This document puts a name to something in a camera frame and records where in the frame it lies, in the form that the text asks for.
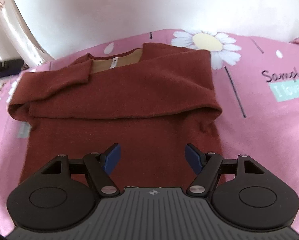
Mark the cream floral curtain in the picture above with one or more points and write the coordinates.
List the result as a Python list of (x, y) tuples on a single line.
[(16, 39)]

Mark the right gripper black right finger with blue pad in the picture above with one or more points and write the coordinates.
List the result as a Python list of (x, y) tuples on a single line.
[(208, 168)]

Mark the pink daisy print bedsheet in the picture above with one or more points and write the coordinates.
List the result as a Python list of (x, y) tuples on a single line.
[(256, 83)]

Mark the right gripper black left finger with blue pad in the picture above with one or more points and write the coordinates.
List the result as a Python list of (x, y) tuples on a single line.
[(96, 167)]

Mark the dark clothes rack with garments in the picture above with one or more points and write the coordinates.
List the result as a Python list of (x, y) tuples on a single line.
[(10, 67)]

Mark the rust red knit sweater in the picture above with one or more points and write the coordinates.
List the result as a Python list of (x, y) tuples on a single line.
[(155, 101)]

